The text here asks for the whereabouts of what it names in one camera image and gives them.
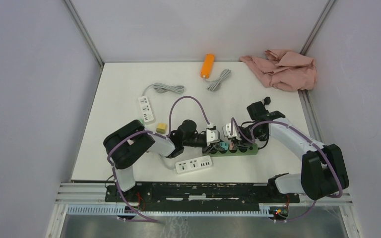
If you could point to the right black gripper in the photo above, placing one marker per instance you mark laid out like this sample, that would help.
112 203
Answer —
241 128

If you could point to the long white power strip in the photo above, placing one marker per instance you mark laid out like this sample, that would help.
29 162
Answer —
193 165

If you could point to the pink crumpled cloth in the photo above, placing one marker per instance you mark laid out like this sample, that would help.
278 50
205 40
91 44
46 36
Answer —
283 69

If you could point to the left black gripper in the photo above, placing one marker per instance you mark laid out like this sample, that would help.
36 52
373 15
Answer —
213 147

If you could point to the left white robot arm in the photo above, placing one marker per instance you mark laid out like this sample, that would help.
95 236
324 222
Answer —
127 144

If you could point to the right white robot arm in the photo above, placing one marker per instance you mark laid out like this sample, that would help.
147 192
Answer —
323 172

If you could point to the orange power strip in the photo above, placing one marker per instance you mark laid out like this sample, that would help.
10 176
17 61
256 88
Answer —
207 66

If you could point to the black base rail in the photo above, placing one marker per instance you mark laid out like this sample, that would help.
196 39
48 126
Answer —
199 197

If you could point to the small white power strip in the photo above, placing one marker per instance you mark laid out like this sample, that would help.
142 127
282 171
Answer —
146 110

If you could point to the yellow plug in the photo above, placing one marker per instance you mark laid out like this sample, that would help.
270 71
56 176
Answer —
161 128

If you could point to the dark green power strip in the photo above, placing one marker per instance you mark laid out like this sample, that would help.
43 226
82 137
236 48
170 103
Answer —
237 151

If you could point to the teal plug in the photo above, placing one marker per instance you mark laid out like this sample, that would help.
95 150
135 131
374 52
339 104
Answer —
224 145

